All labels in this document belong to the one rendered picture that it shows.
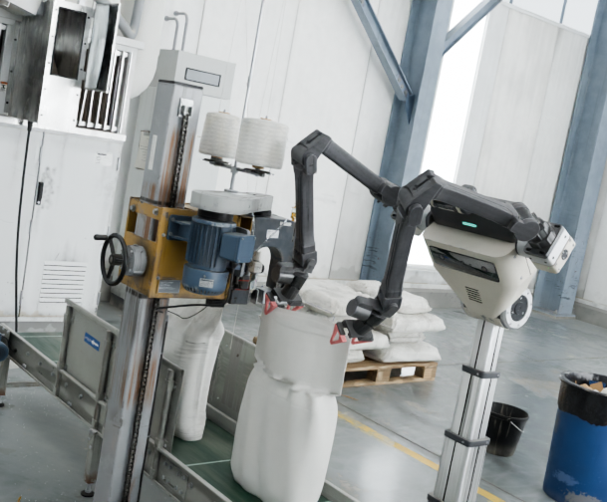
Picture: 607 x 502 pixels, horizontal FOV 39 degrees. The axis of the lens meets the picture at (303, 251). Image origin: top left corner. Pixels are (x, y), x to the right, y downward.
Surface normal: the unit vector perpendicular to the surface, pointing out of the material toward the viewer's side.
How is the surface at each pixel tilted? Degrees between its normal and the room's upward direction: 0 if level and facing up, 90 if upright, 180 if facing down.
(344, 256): 90
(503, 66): 90
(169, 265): 90
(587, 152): 90
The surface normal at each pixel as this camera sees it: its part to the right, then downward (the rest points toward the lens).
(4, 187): 0.62, 0.21
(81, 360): -0.77, -0.06
